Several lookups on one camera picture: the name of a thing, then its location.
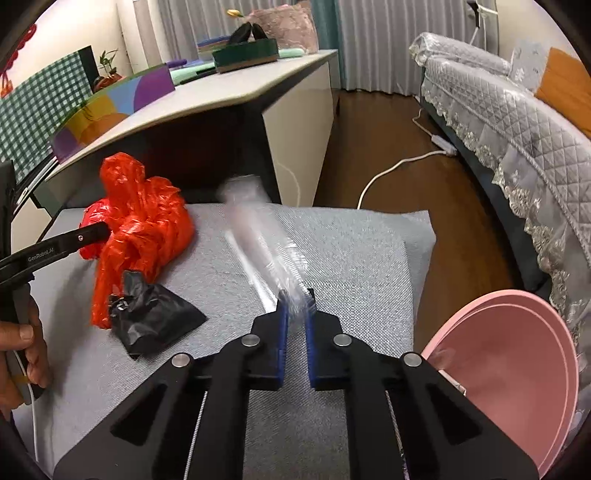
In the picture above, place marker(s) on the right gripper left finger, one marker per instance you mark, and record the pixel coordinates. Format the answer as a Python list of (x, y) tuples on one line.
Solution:
[(188, 419)]

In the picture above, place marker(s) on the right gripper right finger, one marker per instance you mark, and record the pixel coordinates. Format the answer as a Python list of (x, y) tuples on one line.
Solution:
[(404, 419)]

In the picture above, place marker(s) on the black plastic bag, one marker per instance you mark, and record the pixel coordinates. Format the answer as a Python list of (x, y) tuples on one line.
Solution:
[(148, 318)]

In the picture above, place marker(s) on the red plastic bag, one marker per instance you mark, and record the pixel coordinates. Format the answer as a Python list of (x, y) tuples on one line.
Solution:
[(149, 227)]

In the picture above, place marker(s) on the clear plastic wrapper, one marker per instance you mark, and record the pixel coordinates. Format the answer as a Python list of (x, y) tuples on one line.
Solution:
[(272, 262)]

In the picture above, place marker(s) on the pink plastic trash bin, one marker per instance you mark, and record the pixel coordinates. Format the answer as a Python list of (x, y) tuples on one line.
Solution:
[(516, 360)]

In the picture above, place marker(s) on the person's left hand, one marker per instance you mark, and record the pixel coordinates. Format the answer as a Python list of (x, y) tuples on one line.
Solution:
[(29, 339)]

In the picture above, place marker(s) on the green checked cloth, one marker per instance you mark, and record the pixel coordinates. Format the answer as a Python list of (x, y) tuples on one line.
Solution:
[(32, 112)]

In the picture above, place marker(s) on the colourful tin box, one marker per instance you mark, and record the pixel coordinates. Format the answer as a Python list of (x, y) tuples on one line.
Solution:
[(107, 108)]

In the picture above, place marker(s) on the bamboo plant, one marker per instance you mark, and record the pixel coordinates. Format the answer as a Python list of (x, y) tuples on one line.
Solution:
[(106, 62)]

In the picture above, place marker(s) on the stacked pastel bowls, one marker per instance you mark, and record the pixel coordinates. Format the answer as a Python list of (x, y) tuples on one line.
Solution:
[(207, 47)]

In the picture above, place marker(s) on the grey quilted sofa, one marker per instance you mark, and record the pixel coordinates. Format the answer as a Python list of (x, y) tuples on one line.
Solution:
[(535, 163)]

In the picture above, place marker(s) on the dark green round bowl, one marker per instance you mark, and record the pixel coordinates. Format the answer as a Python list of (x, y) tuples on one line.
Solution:
[(245, 55)]

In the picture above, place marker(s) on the white marble coffee table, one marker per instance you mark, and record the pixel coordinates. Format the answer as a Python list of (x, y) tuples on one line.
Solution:
[(273, 121)]

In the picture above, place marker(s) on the pink lace basket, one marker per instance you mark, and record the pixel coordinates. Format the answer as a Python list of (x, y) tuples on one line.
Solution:
[(292, 25)]

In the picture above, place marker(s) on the orange cushion far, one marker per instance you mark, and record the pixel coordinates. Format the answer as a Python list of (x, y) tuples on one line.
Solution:
[(566, 87)]

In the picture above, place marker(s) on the grey curtain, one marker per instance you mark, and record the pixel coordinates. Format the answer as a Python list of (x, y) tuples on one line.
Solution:
[(374, 36)]

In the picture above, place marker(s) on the teal curtain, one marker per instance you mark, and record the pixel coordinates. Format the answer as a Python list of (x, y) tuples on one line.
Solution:
[(326, 23)]

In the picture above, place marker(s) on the white floor lamp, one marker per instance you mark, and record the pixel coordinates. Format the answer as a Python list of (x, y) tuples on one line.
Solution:
[(481, 14)]

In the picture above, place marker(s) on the red wall ornament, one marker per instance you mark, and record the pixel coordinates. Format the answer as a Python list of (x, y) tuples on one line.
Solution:
[(6, 83)]

